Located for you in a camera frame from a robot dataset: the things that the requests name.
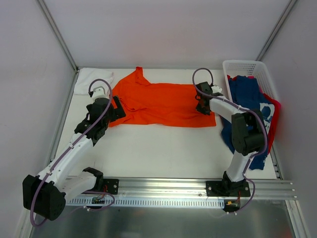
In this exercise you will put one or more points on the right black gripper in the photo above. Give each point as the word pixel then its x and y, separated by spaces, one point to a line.
pixel 201 106

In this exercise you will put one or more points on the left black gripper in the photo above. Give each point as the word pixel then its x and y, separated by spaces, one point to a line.
pixel 115 109

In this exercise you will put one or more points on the orange t shirt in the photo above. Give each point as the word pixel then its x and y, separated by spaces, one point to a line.
pixel 158 103

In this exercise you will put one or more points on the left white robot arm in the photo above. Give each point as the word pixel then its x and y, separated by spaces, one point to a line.
pixel 47 193

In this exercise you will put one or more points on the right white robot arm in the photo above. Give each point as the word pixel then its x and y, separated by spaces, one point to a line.
pixel 248 136

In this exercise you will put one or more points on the blue printed t shirt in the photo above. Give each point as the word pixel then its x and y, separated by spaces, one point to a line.
pixel 258 162

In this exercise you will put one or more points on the folded white t shirt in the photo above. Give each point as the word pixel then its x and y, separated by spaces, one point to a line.
pixel 87 76

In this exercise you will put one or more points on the white plastic basket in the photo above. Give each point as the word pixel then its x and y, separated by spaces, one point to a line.
pixel 257 69

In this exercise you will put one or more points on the red t shirt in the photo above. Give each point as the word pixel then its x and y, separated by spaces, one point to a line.
pixel 276 109

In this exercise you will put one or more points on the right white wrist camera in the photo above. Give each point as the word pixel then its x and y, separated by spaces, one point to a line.
pixel 216 89

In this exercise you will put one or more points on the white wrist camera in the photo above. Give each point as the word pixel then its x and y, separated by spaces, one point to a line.
pixel 216 89
pixel 98 92

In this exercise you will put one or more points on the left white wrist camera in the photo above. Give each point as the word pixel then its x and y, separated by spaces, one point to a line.
pixel 98 92

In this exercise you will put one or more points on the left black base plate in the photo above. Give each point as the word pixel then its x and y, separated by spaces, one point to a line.
pixel 108 185

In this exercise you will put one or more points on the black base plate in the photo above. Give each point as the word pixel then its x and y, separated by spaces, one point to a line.
pixel 108 185
pixel 231 189

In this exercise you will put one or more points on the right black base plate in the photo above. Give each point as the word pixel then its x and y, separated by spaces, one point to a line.
pixel 231 189

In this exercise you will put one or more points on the white slotted cable duct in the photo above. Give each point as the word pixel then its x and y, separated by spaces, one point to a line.
pixel 95 201

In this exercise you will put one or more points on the aluminium mounting rail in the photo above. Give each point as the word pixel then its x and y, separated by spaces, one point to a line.
pixel 267 189

